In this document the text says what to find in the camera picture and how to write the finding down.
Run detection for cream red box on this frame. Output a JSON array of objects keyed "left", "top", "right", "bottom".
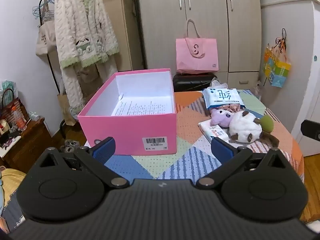
[{"left": 0, "top": 119, "right": 10, "bottom": 135}]

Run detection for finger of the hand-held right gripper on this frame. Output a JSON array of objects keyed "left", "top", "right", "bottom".
[{"left": 301, "top": 120, "right": 320, "bottom": 140}]

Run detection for yellow striped mat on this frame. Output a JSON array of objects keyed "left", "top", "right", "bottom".
[{"left": 0, "top": 169, "right": 27, "bottom": 215}]

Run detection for patchwork blanket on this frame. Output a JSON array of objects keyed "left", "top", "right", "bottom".
[{"left": 85, "top": 89, "right": 304, "bottom": 180}]

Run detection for black suitcase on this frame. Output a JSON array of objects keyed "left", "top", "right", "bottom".
[{"left": 172, "top": 72, "right": 218, "bottom": 92}]

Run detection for black upright bar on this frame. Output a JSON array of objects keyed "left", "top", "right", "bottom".
[{"left": 132, "top": 0, "right": 147, "bottom": 70}]

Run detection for printed paper sheet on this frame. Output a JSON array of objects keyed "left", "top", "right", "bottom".
[{"left": 111, "top": 94, "right": 174, "bottom": 117}]

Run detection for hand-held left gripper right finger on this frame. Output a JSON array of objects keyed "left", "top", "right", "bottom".
[{"left": 196, "top": 137, "right": 288, "bottom": 188}]

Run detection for beige canvas tote bag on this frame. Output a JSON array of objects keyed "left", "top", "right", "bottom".
[{"left": 35, "top": 0, "right": 57, "bottom": 57}]

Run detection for green makeup sponge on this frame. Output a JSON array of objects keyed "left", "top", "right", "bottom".
[{"left": 260, "top": 115, "right": 275, "bottom": 132}]

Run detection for grey plush slippers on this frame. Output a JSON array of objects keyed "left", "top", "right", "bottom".
[{"left": 60, "top": 140, "right": 80, "bottom": 153}]

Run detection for pink tote bag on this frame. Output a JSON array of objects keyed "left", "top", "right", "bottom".
[{"left": 176, "top": 19, "right": 218, "bottom": 74}]

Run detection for beige wardrobe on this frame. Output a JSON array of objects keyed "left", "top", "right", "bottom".
[{"left": 136, "top": 0, "right": 262, "bottom": 90}]

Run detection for brown paper bag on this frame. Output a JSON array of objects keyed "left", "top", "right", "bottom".
[{"left": 57, "top": 92, "right": 78, "bottom": 127}]

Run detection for orange drink bottle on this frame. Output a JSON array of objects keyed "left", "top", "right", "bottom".
[{"left": 12, "top": 106, "right": 27, "bottom": 130}]

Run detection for pale green patterned packet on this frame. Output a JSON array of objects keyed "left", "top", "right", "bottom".
[{"left": 0, "top": 80, "right": 18, "bottom": 98}]

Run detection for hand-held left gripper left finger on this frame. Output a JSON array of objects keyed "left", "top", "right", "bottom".
[{"left": 40, "top": 137, "right": 130, "bottom": 189}]

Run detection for colourful paper gift bag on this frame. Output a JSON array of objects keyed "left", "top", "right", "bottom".
[{"left": 263, "top": 29, "right": 292, "bottom": 88}]

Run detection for wooden nightstand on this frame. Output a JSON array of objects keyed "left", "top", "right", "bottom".
[{"left": 0, "top": 116, "right": 53, "bottom": 173}]

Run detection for white fleece pajama jacket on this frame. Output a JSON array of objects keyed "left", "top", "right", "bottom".
[{"left": 54, "top": 0, "right": 120, "bottom": 69}]

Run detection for purple plush toy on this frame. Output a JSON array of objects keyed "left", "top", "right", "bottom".
[{"left": 210, "top": 107, "right": 235, "bottom": 128}]

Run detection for brown woven basket bag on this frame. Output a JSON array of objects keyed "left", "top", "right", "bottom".
[{"left": 1, "top": 89, "right": 28, "bottom": 128}]

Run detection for pink cardboard box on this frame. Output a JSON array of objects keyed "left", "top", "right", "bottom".
[{"left": 77, "top": 68, "right": 178, "bottom": 156}]

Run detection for small white carton box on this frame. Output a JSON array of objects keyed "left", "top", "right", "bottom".
[{"left": 199, "top": 119, "right": 229, "bottom": 142}]

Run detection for bunch of wire hangers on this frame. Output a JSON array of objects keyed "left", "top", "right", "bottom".
[{"left": 32, "top": 0, "right": 54, "bottom": 20}]

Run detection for black clothes rack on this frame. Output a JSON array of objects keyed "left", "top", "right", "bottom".
[{"left": 37, "top": 0, "right": 73, "bottom": 139}]

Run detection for white plush toy brown ears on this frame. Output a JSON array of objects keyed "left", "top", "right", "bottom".
[{"left": 229, "top": 111, "right": 280, "bottom": 147}]

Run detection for clear plastic bag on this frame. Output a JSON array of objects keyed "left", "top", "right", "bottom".
[{"left": 211, "top": 77, "right": 227, "bottom": 88}]

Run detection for blue white tissue pack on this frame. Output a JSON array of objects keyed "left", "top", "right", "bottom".
[{"left": 202, "top": 87, "right": 247, "bottom": 110}]

